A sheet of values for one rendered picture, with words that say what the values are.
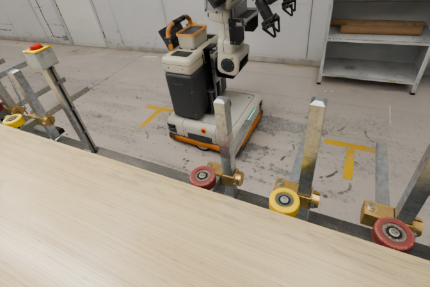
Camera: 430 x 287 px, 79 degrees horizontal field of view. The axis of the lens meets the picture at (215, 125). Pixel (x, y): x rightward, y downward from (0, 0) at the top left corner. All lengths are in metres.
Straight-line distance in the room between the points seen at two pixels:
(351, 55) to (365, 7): 0.51
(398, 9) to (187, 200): 2.91
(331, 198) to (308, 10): 2.13
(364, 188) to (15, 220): 1.87
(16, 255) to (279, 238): 0.66
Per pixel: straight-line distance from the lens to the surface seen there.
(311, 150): 0.71
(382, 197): 0.91
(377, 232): 0.74
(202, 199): 0.76
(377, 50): 3.41
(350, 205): 1.94
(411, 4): 3.29
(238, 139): 1.04
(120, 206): 0.82
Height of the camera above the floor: 1.50
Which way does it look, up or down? 37 degrees down
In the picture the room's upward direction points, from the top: 8 degrees counter-clockwise
